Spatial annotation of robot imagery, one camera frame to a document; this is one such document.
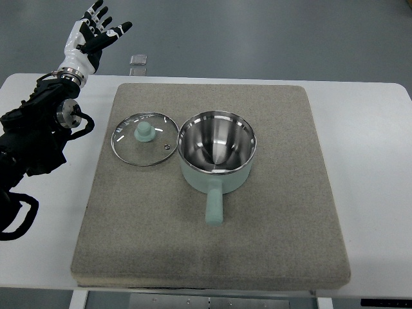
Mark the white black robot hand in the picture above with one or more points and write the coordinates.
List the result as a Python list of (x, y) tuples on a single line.
[(88, 37)]

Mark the glass lid with green knob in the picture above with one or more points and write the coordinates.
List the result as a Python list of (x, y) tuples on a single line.
[(145, 139)]

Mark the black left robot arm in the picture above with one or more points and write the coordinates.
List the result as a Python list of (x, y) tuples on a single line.
[(34, 137)]

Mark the metal floor plate near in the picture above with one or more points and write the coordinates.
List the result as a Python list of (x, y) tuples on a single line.
[(137, 71)]

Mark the mint green saucepan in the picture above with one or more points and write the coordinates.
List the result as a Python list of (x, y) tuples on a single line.
[(216, 150)]

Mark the black control panel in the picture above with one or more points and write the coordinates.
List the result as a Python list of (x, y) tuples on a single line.
[(390, 303)]

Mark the metal table base plate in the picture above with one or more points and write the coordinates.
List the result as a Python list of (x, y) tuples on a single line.
[(185, 301)]

